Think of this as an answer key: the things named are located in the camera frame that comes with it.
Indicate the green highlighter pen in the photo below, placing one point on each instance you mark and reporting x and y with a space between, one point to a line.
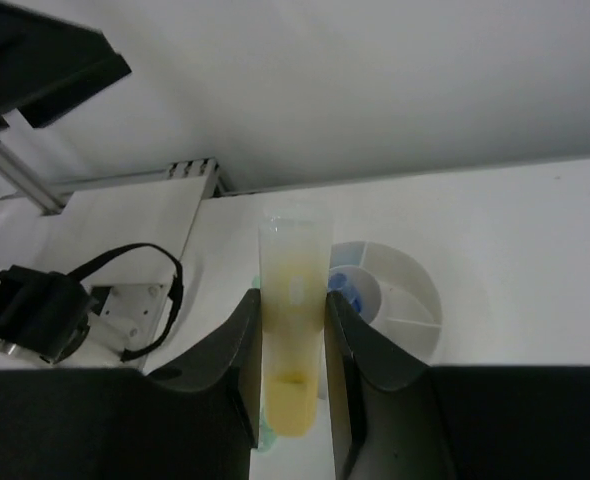
267 436

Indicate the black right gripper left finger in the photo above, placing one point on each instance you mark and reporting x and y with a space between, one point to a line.
196 417

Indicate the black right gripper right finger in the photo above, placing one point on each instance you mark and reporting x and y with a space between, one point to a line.
395 417

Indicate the yellow highlighter pen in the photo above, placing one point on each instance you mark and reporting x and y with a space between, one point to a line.
295 244

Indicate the white round divided container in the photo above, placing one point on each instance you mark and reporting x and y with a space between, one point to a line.
399 298

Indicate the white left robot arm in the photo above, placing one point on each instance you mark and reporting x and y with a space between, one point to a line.
47 312

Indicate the aluminium frame rail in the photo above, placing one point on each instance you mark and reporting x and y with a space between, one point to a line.
52 197

